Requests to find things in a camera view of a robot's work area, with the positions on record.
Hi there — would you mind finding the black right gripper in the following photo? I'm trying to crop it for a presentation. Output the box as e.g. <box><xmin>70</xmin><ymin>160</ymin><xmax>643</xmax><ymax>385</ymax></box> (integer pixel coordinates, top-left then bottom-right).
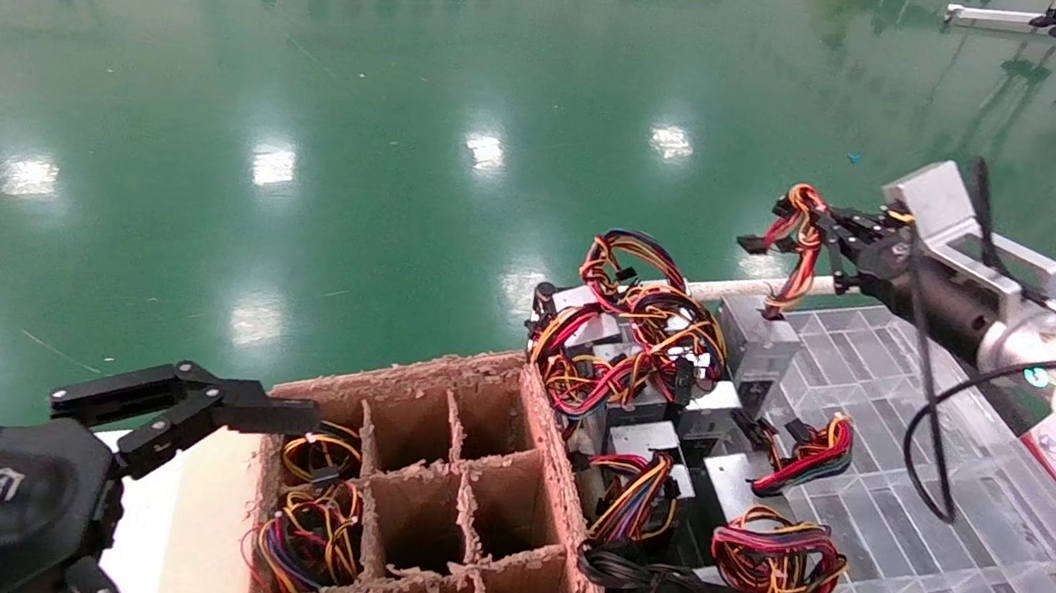
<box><xmin>804</xmin><ymin>204</ymin><xmax>1011</xmax><ymax>369</ymax></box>

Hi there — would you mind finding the grey power supply box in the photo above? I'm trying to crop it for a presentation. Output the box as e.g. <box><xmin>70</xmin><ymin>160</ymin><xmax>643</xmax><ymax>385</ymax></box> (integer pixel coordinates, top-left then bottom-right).
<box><xmin>677</xmin><ymin>376</ymin><xmax>748</xmax><ymax>446</ymax></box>

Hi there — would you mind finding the black foam strip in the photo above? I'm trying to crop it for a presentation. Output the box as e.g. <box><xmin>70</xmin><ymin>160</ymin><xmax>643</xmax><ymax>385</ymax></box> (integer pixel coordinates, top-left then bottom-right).
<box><xmin>975</xmin><ymin>363</ymin><xmax>1056</xmax><ymax>437</ymax></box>

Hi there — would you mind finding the brown divided cardboard box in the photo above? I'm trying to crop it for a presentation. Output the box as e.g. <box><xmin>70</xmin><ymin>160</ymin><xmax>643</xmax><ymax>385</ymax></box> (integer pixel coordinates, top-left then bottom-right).
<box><xmin>235</xmin><ymin>320</ymin><xmax>663</xmax><ymax>593</ymax></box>

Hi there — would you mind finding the clear plastic grid tray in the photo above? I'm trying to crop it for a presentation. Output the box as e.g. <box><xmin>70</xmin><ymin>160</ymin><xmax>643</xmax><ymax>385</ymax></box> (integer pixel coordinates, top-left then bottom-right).
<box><xmin>693</xmin><ymin>286</ymin><xmax>1056</xmax><ymax>593</ymax></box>

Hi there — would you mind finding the white tube cart frame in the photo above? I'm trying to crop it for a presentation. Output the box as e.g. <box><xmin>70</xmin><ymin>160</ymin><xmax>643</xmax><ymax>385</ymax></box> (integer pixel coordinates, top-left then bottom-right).
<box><xmin>524</xmin><ymin>238</ymin><xmax>844</xmax><ymax>407</ymax></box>

